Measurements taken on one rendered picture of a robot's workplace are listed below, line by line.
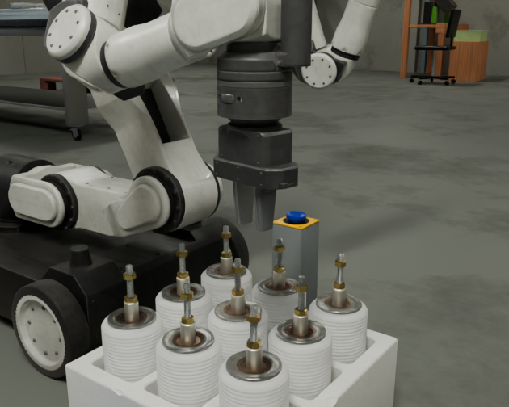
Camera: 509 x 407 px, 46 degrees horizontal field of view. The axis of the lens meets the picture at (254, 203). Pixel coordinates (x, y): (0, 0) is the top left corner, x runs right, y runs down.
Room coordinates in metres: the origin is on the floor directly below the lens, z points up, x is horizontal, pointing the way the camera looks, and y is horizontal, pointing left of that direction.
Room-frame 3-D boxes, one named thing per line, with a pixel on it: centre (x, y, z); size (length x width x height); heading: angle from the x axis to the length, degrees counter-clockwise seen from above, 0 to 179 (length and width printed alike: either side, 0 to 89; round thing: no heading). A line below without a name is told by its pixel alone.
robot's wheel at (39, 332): (1.12, 0.42, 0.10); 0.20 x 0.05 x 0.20; 54
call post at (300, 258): (1.16, -0.08, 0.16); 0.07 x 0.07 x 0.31; 54
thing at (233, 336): (0.88, 0.03, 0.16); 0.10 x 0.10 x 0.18
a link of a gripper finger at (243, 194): (0.74, 0.02, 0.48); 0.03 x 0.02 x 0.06; 134
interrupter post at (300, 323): (0.81, -0.07, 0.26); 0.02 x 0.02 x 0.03
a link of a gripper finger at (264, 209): (0.70, -0.02, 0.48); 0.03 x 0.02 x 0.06; 134
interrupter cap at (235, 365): (0.72, 0.00, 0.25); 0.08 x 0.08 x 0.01
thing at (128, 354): (0.86, 0.19, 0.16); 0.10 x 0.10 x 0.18
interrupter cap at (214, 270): (1.05, 0.05, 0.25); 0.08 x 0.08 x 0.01
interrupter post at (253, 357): (0.72, 0.00, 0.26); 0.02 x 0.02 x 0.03
